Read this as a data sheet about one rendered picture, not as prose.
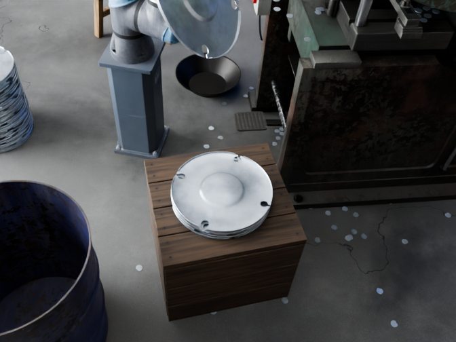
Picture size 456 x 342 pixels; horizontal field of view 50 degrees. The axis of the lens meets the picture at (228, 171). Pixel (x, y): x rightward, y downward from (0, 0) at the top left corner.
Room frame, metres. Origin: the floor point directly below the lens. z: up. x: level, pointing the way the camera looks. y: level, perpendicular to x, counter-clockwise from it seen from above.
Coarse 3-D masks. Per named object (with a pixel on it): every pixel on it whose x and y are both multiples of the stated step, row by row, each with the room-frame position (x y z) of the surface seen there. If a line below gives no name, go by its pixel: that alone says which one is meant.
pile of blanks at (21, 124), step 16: (16, 80) 1.40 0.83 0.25; (0, 96) 1.31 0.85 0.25; (16, 96) 1.37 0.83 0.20; (0, 112) 1.28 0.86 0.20; (16, 112) 1.34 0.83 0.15; (0, 128) 1.27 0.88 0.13; (16, 128) 1.31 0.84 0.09; (32, 128) 1.39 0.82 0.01; (0, 144) 1.26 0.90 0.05; (16, 144) 1.29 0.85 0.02
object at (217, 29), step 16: (160, 0) 0.86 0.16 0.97; (176, 0) 0.90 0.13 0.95; (192, 0) 0.93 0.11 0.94; (208, 0) 0.97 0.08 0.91; (224, 0) 1.03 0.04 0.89; (176, 16) 0.87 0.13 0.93; (192, 16) 0.91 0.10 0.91; (208, 16) 0.94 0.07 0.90; (224, 16) 0.99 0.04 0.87; (240, 16) 1.03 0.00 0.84; (176, 32) 0.84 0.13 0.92; (192, 32) 0.88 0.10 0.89; (208, 32) 0.92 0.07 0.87; (224, 32) 0.96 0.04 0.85; (192, 48) 0.85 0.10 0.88; (208, 48) 0.89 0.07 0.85; (224, 48) 0.93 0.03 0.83
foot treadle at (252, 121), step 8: (240, 112) 1.44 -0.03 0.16; (248, 112) 1.45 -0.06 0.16; (256, 112) 1.45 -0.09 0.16; (240, 120) 1.40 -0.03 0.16; (248, 120) 1.40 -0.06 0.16; (256, 120) 1.40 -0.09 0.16; (264, 120) 1.41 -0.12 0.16; (272, 120) 1.42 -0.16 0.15; (280, 120) 1.43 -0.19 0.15; (240, 128) 1.35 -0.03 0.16; (248, 128) 1.35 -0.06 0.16; (256, 128) 1.36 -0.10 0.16; (264, 128) 1.36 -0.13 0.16
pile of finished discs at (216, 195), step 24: (192, 168) 0.94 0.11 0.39; (216, 168) 0.94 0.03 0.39; (240, 168) 0.95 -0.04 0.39; (192, 192) 0.85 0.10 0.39; (216, 192) 0.85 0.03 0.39; (240, 192) 0.86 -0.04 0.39; (264, 192) 0.87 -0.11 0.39; (192, 216) 0.76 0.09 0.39; (216, 216) 0.77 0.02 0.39; (240, 216) 0.78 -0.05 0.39; (264, 216) 0.79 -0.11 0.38
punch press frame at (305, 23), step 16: (304, 0) 1.48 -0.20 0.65; (304, 16) 1.42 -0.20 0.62; (320, 16) 1.39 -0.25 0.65; (448, 16) 1.37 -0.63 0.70; (288, 32) 1.56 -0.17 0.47; (304, 32) 1.39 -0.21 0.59; (320, 32) 1.31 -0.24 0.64; (336, 32) 1.31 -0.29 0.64; (304, 48) 1.35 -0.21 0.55; (320, 48) 1.23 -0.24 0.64; (336, 48) 1.24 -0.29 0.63; (448, 48) 1.31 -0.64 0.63
